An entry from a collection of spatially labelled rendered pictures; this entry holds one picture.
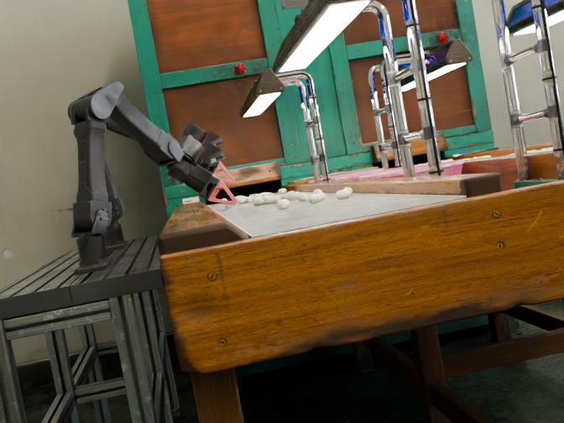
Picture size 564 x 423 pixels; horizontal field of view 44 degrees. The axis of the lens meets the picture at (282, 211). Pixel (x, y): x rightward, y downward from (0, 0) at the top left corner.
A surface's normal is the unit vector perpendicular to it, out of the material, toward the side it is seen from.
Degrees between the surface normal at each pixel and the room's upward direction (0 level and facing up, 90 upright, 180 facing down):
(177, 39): 90
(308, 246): 90
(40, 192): 90
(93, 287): 90
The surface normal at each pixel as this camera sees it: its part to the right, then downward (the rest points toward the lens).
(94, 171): 0.77, -0.11
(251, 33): 0.13, 0.03
